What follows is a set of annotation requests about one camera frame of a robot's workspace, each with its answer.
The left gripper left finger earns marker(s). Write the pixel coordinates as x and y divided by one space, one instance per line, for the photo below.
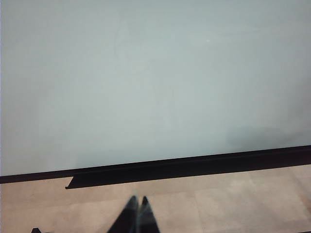
128 218

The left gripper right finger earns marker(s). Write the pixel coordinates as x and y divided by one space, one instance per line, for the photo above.
147 218

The black whiteboard tray rail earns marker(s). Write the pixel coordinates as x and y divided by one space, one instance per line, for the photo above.
170 172

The whiteboard with black frame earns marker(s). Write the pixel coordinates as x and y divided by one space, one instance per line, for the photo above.
145 85

